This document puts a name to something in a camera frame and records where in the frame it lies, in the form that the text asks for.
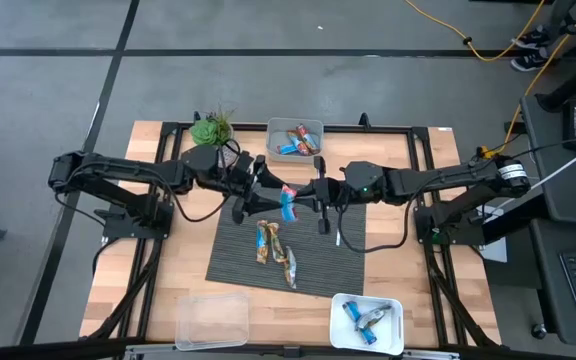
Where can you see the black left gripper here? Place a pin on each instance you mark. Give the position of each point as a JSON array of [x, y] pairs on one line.
[[240, 172]]

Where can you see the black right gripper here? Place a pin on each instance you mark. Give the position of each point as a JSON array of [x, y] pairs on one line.
[[328, 192]]

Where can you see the blue and red granola bar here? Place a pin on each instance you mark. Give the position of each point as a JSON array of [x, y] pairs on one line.
[[288, 210]]

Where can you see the orange and blue granola bar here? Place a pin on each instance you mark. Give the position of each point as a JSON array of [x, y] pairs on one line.
[[262, 245]]

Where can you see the silver blue granola bar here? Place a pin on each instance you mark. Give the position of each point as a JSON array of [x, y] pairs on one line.
[[373, 317]]

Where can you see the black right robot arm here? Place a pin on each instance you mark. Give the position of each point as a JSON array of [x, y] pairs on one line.
[[443, 177]]

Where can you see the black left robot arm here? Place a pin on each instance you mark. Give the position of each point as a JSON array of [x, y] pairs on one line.
[[118, 165]]

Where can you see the grey plastic bin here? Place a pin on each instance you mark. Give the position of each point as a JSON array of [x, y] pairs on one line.
[[278, 135]]

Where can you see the dark woven placemat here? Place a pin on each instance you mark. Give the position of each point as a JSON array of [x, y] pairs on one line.
[[328, 270]]

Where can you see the potted succulent in patterned pot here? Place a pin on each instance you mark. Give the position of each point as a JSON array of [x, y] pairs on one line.
[[205, 132]]

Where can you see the clear plastic bin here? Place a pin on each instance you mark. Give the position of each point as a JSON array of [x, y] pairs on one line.
[[213, 322]]

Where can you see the white plastic bin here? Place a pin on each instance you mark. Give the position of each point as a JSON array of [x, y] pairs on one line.
[[393, 340]]

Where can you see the person's shoe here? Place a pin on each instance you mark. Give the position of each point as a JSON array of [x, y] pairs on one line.
[[533, 37], [528, 61]]

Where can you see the dark grey desk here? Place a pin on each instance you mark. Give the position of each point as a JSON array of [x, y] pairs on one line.
[[568, 200]]

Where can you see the black caster wheel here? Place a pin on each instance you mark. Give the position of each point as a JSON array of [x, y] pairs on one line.
[[539, 331]]

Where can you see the black aluminium table frame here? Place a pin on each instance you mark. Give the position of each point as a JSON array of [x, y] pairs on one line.
[[393, 129]]

